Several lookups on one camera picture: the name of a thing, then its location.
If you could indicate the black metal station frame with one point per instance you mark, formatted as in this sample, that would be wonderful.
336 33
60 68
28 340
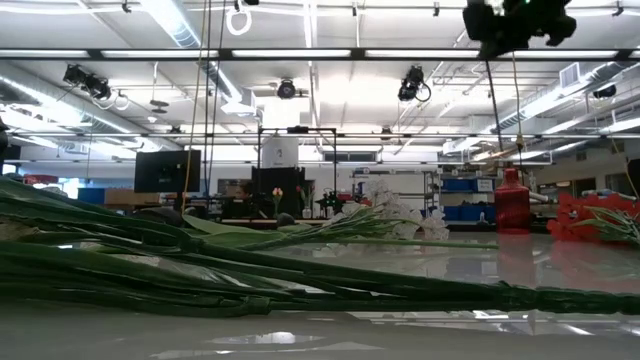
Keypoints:
298 130

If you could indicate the round black ceiling camera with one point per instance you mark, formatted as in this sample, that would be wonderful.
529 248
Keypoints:
286 90

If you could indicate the person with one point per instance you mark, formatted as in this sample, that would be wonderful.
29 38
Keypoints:
245 190

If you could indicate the pink artificial tulip bunch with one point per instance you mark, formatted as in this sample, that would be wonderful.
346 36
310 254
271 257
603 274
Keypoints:
75 290

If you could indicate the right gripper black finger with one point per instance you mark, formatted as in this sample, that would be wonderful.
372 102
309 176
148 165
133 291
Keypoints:
561 30
481 22

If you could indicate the blue box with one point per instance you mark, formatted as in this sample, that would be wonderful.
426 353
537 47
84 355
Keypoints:
91 195

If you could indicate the background pink tulip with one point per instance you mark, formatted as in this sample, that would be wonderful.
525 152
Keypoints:
277 192

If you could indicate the metal shelf with blue bins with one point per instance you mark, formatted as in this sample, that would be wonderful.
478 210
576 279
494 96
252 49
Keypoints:
457 185

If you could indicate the red artificial flower bunch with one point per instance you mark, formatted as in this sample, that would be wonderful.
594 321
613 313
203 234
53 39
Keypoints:
575 210

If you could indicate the brown cardboard box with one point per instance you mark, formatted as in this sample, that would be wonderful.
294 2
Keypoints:
132 196

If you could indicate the red ribbed glass vase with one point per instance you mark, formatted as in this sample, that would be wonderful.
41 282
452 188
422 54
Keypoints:
512 202

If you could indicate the dark purple artificial tulip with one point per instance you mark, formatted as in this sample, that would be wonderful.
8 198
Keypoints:
240 235
285 219

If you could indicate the black overhead frame beam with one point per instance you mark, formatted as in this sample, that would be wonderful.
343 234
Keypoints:
95 54

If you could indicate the black computer monitor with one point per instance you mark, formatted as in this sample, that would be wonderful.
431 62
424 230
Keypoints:
167 171

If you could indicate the small vase with red flowers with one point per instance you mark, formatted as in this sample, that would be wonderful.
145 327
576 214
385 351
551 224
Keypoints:
306 212

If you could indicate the black ceiling camera cluster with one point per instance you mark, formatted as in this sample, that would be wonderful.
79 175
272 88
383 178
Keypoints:
95 87

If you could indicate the black panel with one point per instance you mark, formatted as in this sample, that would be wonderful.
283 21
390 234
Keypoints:
280 190

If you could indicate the red staircase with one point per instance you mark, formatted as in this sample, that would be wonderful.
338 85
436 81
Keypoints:
40 179

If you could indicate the small black background robot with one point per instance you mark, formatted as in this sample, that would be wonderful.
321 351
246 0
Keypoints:
330 202

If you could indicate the black dome fixture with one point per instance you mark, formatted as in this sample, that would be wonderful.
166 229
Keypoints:
605 91

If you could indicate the white artificial flower bunch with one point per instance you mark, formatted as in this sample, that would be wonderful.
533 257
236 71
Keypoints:
395 205

